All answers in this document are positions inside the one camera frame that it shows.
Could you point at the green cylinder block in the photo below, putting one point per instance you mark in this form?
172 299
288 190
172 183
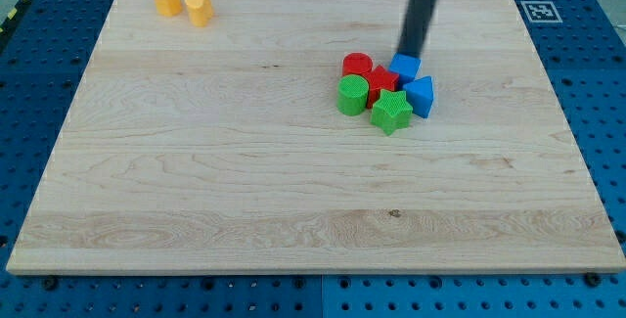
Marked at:
352 94

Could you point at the green star block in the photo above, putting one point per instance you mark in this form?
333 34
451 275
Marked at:
391 111

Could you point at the red cylinder block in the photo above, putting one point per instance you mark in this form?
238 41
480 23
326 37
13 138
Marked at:
356 63

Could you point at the red star block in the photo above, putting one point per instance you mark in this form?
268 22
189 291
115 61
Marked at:
379 79

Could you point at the wooden board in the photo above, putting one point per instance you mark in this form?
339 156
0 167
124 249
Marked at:
219 150

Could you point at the blue triangle block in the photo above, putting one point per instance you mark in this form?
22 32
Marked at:
420 95

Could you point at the blue cube block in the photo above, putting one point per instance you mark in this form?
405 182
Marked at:
407 67

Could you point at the black pusher rod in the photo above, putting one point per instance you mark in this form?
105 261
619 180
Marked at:
415 27

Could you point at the white fiducial marker tag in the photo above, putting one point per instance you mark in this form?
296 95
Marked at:
540 11

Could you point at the yellow black hazard tape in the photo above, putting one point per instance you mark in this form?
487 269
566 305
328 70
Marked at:
14 16

